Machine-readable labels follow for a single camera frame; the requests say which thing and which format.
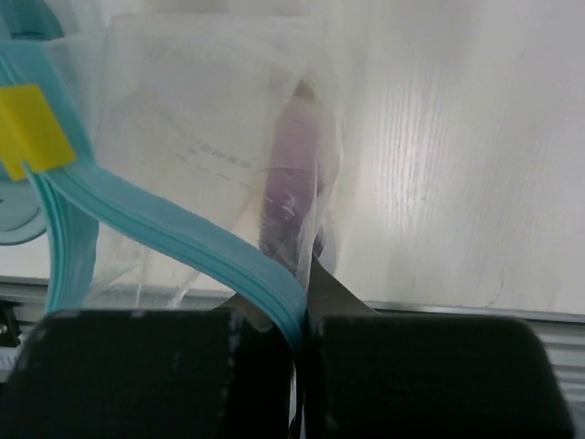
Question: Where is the aluminium rail base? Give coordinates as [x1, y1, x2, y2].
[0, 273, 585, 394]

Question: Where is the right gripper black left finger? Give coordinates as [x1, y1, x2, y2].
[1, 296, 297, 438]

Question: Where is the teal plastic tray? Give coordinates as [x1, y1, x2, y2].
[1, 0, 63, 246]

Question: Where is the purple toy eggplant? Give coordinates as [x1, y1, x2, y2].
[259, 80, 322, 274]

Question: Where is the clear zip top bag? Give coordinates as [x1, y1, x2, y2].
[0, 13, 353, 348]

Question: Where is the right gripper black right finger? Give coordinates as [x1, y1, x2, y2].
[303, 260, 575, 438]

